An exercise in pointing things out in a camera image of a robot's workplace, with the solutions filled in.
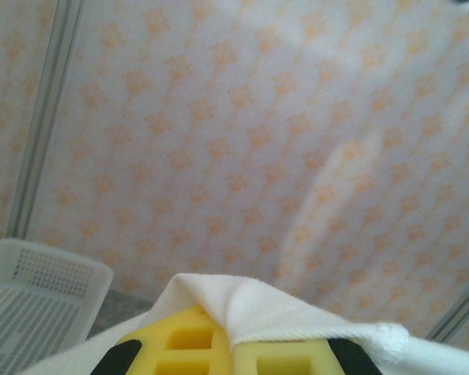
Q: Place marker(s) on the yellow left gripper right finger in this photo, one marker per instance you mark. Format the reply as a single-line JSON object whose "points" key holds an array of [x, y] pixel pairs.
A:
{"points": [[281, 359]]}

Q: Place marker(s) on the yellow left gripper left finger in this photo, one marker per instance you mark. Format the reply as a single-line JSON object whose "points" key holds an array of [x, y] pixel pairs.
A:
{"points": [[180, 351]]}

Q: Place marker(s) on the aluminium frame post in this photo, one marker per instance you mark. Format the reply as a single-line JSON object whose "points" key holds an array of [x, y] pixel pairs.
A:
{"points": [[43, 117], [457, 316]]}

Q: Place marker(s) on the white t-shirt with black print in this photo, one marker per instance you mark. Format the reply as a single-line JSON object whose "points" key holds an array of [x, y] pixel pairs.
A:
{"points": [[277, 312]]}

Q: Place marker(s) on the orange patterned white curtain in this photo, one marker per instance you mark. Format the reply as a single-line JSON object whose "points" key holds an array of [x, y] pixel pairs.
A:
{"points": [[234, 136]]}

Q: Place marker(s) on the white perforated plastic basket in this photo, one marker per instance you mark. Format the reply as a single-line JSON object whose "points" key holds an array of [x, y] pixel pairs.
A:
{"points": [[35, 289]]}

